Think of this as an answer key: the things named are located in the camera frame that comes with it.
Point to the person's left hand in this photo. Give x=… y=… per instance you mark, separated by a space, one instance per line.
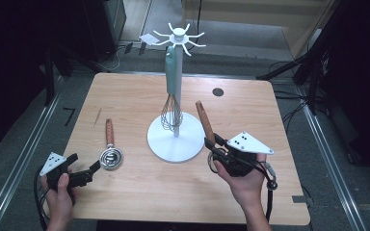
x=61 y=202

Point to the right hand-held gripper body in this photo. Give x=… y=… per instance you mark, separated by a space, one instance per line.
x=247 y=144

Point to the black tripod stand legs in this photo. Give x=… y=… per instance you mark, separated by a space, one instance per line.
x=279 y=69

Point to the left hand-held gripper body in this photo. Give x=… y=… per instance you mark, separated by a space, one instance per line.
x=53 y=163

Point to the white paper tag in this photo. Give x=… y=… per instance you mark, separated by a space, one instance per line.
x=147 y=39

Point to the black cabinet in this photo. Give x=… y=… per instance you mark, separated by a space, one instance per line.
x=102 y=29

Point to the dark round table grommet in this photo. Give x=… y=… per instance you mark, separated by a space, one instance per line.
x=217 y=92

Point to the person's right hand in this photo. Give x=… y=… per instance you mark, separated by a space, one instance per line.
x=247 y=187

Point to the metal floor rail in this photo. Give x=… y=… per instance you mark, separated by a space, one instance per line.
x=330 y=166
x=19 y=166

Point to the white utensil stand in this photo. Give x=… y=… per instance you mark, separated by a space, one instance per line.
x=186 y=144

